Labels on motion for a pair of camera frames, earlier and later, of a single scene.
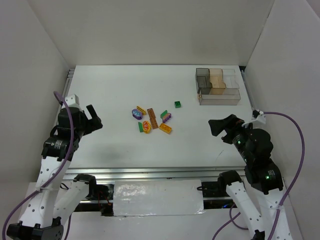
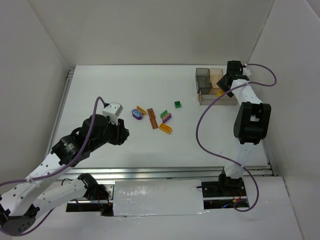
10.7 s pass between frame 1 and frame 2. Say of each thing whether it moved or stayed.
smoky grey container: stayed
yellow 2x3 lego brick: stayed
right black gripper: moved
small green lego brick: stayed
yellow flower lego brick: moved
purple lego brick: stayed
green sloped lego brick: stayed
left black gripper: moved
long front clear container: stayed
